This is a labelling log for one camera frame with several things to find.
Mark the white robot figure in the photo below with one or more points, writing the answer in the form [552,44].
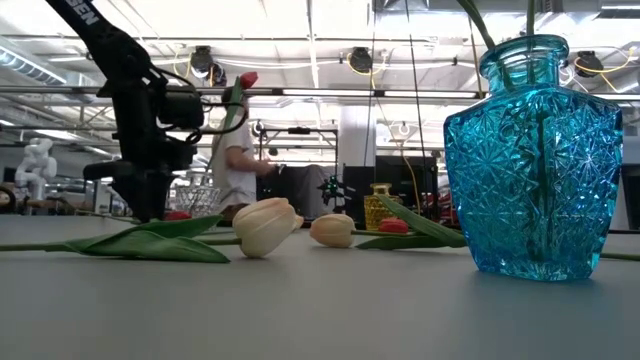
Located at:
[37,165]

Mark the cream artificial tulip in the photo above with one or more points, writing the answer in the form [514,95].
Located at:
[265,226]
[332,230]
[299,220]

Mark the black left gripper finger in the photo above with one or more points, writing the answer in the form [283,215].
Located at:
[157,192]
[132,197]

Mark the clear glass vase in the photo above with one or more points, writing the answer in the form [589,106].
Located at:
[197,200]

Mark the black device with green light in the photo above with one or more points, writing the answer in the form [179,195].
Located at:
[334,190]

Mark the grey table mat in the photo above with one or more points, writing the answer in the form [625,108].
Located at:
[320,310]

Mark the black metal frame rig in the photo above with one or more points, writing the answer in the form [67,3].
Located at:
[299,130]

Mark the white artificial tulip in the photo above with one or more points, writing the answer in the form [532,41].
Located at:
[530,15]
[478,22]
[545,190]

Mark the long ceiling light bar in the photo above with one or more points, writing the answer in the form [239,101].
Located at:
[350,93]

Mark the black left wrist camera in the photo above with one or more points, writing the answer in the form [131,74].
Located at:
[182,107]

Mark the yellow glass vase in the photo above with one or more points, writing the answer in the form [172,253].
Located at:
[380,207]

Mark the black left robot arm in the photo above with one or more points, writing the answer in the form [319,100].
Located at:
[100,35]

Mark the red artificial tulip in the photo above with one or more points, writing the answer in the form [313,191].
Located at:
[248,80]
[177,216]
[393,225]

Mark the silver ventilation duct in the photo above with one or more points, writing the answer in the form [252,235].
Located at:
[30,67]

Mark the dark fabric partition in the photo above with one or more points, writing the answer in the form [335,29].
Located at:
[295,190]

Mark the person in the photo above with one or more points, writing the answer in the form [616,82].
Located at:
[235,170]

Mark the blue cut-glass vase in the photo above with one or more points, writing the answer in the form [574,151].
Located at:
[500,200]

